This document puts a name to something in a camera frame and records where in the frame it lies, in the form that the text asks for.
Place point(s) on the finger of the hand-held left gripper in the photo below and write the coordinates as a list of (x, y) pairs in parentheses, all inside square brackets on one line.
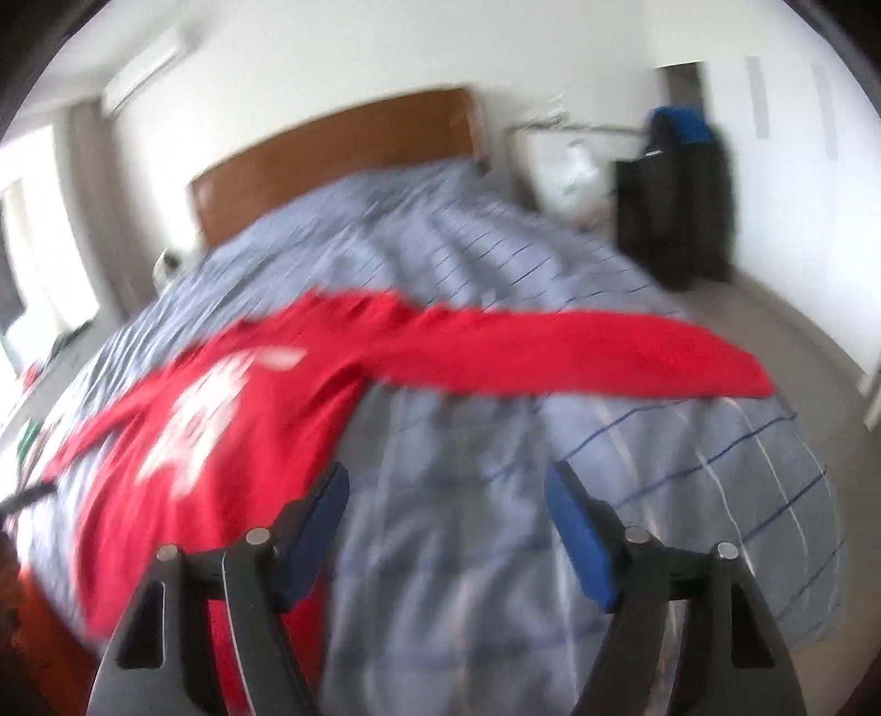
[(24, 497)]

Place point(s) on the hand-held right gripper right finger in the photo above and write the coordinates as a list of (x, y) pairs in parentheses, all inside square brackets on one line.
[(585, 544)]

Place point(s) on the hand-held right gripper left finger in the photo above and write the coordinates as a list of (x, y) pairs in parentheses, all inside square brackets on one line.
[(313, 547)]

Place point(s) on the red shirt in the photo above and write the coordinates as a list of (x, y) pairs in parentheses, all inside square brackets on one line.
[(289, 413)]

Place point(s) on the green cloth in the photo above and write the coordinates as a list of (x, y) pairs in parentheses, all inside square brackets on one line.
[(27, 440)]

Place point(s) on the bed with grey plaid duvet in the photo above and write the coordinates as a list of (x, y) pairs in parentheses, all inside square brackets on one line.
[(482, 523)]

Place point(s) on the white window bench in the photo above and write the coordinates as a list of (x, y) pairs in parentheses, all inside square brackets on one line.
[(41, 392)]

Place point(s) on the small white fan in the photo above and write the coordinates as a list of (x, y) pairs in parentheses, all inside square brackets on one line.
[(166, 265)]

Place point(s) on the brown curtain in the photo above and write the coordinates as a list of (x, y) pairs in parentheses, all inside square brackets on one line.
[(103, 206)]

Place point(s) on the black jacket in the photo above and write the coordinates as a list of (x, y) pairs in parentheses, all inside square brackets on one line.
[(678, 213)]

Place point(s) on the white plastic bag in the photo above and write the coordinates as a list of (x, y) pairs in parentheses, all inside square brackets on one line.
[(575, 175)]

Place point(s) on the wooden headboard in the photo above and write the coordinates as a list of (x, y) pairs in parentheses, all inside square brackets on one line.
[(330, 158)]

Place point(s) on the grey bedside cabinet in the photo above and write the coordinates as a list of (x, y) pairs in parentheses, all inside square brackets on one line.
[(544, 151)]

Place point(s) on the white wardrobe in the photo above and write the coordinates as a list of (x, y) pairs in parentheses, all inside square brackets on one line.
[(798, 172)]

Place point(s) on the blue garment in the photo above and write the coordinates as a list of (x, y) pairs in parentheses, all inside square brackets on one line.
[(681, 124)]

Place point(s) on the white air conditioner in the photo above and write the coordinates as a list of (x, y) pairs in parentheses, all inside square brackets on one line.
[(141, 76)]

